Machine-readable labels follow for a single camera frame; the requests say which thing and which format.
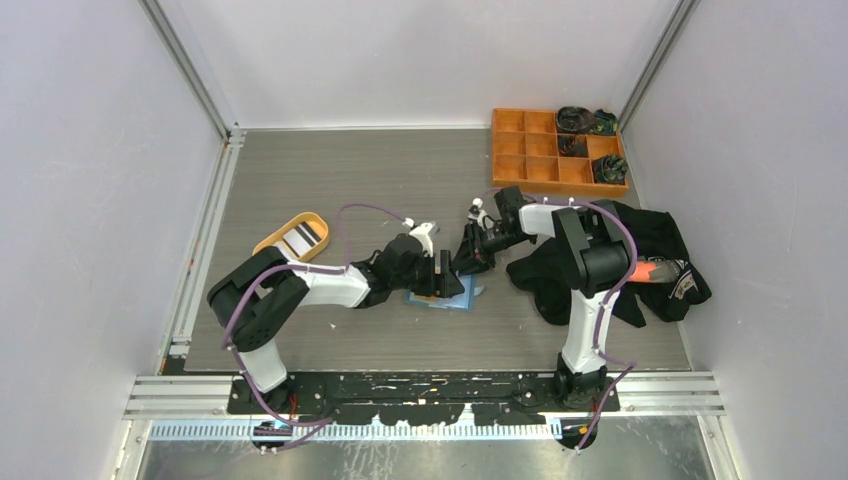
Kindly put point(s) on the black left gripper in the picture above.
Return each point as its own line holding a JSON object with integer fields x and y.
{"x": 442, "y": 284}

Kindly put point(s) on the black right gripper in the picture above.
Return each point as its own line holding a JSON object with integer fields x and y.
{"x": 473, "y": 256}

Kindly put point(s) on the blue leather card holder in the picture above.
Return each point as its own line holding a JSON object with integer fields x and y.
{"x": 464, "y": 302}

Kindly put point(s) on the orange oval plastic tray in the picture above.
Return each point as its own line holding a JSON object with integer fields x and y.
{"x": 275, "y": 238}

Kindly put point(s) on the white card with black stripe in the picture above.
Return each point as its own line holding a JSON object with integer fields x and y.
{"x": 302, "y": 241}

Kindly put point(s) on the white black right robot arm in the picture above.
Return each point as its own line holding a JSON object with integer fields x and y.
{"x": 594, "y": 255}

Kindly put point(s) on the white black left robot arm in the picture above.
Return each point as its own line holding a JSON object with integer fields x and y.
{"x": 256, "y": 299}

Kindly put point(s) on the orange compartment organizer box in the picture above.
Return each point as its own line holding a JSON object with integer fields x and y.
{"x": 524, "y": 152}

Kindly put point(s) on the black sock in compartment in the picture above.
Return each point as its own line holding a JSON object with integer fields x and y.
{"x": 572, "y": 146}

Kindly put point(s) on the green black rolled sock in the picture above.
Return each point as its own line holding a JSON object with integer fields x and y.
{"x": 610, "y": 169}

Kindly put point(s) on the dark rolled sock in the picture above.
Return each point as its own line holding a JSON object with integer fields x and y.
{"x": 574, "y": 120}

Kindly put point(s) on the black t-shirt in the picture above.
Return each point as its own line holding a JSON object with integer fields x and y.
{"x": 664, "y": 281}

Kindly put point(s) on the green patterned rolled sock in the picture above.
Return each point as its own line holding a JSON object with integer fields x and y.
{"x": 605, "y": 123}

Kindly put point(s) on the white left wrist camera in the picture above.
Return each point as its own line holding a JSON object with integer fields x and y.
{"x": 423, "y": 233}

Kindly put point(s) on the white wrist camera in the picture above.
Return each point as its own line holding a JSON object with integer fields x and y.
{"x": 423, "y": 233}
{"x": 478, "y": 215}

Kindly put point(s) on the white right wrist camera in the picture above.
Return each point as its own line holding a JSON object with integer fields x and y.
{"x": 478, "y": 215}

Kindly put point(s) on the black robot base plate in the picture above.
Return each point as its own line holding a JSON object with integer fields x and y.
{"x": 431, "y": 398}

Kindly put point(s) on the aluminium frame rail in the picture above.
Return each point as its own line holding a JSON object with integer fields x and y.
{"x": 185, "y": 408}

